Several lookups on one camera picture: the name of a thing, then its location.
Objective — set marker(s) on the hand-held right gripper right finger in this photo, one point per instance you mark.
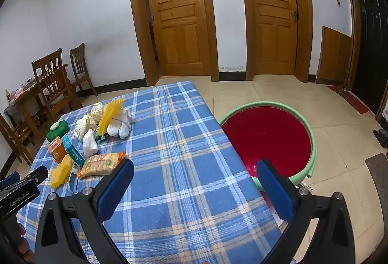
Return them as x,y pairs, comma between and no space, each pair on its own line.
274,188

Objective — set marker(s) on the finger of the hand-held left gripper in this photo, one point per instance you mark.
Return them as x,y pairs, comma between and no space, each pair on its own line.
36,176
9,178

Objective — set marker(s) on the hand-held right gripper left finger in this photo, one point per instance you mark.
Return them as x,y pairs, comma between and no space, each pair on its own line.
116,188

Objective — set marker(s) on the yellow foam net sleeve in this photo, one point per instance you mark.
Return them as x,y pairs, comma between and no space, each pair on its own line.
61,174
111,114

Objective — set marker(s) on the clear orange noodle packet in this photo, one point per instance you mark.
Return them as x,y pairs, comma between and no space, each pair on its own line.
98,164

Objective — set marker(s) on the small orange carton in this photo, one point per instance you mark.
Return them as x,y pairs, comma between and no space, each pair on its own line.
56,150

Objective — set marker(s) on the light blue plastic tool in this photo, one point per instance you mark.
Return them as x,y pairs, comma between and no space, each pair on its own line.
73,186

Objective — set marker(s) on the teal and white carton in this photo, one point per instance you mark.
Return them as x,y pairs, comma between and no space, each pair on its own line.
72,151

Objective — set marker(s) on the red basin with green rim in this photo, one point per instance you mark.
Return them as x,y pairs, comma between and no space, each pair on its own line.
266,136

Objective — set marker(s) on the person's left hand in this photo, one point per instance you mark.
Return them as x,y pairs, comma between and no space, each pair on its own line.
25,252

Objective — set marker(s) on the wooden dining chair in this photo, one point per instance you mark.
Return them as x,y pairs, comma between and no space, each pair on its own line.
79,63
15,139
51,76

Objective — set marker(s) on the green round plastic container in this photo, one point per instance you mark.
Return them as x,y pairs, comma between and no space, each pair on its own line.
57,130

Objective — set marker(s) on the white plastic bag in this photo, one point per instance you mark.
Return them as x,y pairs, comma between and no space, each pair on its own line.
90,144

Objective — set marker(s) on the small green white object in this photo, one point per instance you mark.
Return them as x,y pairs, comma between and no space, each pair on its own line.
101,136

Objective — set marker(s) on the white cotton gloves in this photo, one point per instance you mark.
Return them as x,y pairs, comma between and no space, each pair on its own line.
121,124

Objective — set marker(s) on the blue plaid tablecloth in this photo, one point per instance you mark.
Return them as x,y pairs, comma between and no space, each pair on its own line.
182,161

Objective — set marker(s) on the small bottle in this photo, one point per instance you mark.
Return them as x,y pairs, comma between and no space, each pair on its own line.
7,96

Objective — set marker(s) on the wooden dining table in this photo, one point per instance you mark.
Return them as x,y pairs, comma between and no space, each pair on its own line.
28,94

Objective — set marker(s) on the red doormat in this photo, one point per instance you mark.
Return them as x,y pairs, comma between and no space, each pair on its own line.
348,98

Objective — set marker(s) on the pair of dark shoes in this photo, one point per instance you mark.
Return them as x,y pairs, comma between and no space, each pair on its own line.
382,137

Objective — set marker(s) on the black metal door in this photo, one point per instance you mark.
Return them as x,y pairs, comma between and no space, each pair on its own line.
372,39

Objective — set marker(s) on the low wooden wall panel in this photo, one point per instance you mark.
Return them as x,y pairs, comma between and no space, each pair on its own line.
333,54

